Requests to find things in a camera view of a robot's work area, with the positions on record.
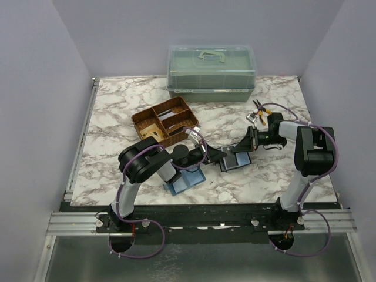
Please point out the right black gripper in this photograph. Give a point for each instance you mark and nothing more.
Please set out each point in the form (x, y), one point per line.
(249, 143)

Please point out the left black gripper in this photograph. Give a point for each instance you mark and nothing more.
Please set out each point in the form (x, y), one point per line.
(212, 154)

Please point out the black leather card holder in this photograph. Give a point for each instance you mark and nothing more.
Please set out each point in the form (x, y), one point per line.
(233, 160)

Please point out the dark credit card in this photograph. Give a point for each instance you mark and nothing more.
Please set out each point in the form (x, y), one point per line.
(176, 131)

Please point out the brown wicker divided tray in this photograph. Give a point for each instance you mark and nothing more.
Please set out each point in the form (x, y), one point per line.
(184, 116)

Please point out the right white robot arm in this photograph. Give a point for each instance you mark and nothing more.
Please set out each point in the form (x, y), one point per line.
(315, 156)

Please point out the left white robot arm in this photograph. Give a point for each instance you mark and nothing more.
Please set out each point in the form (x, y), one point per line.
(139, 162)

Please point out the blue plastic card sleeve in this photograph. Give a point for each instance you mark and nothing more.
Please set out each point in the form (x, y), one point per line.
(187, 180)

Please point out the gold cards in tray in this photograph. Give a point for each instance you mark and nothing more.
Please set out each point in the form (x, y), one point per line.
(152, 131)

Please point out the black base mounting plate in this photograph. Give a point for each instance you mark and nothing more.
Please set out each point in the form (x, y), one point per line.
(201, 224)

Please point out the green clear-lid storage box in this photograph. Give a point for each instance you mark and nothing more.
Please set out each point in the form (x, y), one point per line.
(203, 73)

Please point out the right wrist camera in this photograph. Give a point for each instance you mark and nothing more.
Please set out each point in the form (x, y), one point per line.
(253, 118)

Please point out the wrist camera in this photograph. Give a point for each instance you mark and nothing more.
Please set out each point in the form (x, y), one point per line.
(253, 118)
(192, 134)

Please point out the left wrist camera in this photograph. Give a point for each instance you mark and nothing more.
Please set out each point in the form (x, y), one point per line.
(192, 134)

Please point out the yellow handled pliers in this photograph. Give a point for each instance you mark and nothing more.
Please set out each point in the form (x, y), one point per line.
(261, 111)

